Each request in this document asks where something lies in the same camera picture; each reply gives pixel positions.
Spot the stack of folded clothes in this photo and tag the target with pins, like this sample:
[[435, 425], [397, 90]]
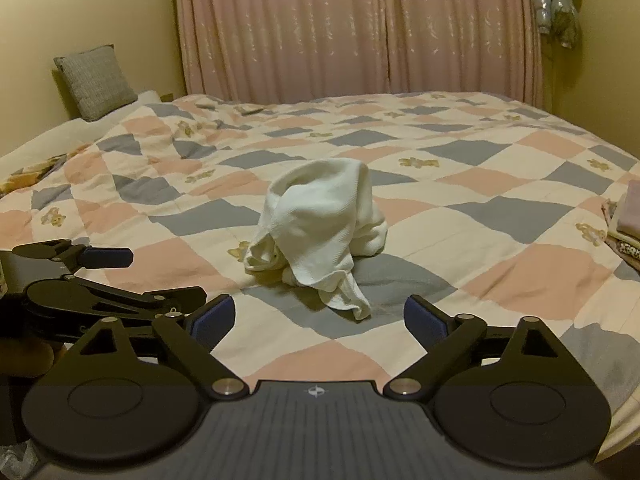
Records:
[[627, 215]]

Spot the pink curtain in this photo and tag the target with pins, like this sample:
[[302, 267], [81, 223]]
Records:
[[325, 25]]

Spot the floral blanket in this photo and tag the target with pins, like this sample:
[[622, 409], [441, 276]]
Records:
[[20, 177]]

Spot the person's left hand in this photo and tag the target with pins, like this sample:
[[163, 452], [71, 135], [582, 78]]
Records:
[[30, 357]]

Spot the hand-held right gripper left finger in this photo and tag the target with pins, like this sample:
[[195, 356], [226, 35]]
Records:
[[216, 321]]

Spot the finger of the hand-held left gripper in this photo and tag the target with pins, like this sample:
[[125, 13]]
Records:
[[165, 297], [107, 257]]

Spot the silver hanging garment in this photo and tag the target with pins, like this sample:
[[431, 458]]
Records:
[[552, 5]]

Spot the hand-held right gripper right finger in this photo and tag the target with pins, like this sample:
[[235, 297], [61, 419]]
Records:
[[425, 324]]

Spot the white tank top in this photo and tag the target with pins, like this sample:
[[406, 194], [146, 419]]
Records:
[[320, 220]]

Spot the grey cushion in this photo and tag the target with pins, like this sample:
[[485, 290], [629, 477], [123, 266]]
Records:
[[95, 80]]

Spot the checked patchwork quilt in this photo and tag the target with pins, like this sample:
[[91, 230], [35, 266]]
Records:
[[450, 160]]

